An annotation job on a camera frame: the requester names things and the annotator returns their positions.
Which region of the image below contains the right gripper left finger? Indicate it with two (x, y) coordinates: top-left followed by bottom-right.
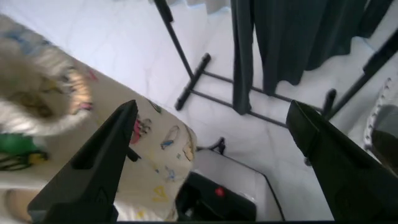
(27, 99), (139, 222)

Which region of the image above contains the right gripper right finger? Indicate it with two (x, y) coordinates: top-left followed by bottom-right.
(285, 100), (398, 222)

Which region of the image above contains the cream printed garment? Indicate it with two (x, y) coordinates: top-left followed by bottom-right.
(0, 14), (198, 223)

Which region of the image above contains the dark grey long-sleeved shirt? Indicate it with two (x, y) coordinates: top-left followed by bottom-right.
(229, 0), (394, 115)

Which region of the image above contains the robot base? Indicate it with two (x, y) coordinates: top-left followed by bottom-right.
(175, 136), (285, 222)

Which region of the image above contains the white laundry basket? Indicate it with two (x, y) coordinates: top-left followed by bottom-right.
(363, 77), (398, 175)

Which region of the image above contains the black clothes rack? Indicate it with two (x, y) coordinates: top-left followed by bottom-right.
(154, 0), (398, 128)

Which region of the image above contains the white curtain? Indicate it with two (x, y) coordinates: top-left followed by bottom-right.
(169, 0), (233, 15)

